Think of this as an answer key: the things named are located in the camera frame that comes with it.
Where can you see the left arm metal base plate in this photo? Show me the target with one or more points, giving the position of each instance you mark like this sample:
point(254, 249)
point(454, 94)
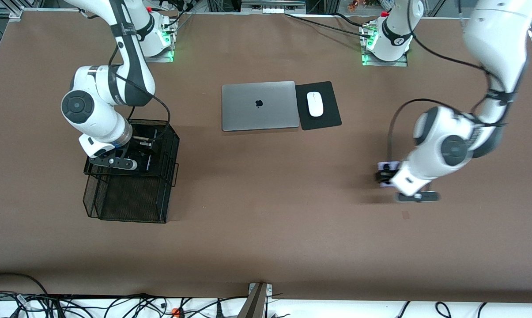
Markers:
point(402, 64)

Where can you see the black slab phone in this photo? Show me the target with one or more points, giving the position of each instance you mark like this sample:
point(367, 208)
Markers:
point(152, 159)

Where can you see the grey power strip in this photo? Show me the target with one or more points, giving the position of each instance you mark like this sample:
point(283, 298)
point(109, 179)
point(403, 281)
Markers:
point(272, 9)

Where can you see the aluminium frame profile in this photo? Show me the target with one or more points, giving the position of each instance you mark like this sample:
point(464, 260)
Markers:
point(9, 13)

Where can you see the white computer mouse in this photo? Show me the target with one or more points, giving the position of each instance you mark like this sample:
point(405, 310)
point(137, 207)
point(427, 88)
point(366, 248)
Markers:
point(315, 106)

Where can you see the lilac flip phone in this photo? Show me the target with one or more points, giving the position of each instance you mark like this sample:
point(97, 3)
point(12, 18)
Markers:
point(387, 166)

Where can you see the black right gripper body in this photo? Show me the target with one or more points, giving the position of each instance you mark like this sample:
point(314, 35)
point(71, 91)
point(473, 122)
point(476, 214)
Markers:
point(135, 148)

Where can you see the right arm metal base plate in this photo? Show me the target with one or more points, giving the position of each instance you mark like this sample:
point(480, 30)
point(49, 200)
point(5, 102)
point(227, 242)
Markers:
point(166, 57)

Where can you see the small colourful figurine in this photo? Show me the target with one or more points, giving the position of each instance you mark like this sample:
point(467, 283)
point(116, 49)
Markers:
point(353, 5)

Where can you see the silver laptop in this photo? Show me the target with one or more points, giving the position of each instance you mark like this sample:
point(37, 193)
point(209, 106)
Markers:
point(248, 115)

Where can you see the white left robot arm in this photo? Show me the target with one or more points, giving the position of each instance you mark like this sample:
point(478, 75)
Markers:
point(491, 31)

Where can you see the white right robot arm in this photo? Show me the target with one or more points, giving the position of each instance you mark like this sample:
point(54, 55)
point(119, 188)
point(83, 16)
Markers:
point(98, 119)

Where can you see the black mouse pad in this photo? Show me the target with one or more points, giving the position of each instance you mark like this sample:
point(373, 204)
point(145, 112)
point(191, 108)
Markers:
point(330, 106)

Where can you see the black mesh two-tier tray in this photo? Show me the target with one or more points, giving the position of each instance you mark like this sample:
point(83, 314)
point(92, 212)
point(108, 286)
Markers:
point(151, 207)

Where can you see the grey metal camera mount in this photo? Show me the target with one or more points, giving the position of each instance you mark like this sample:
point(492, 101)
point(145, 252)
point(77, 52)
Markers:
point(254, 304)

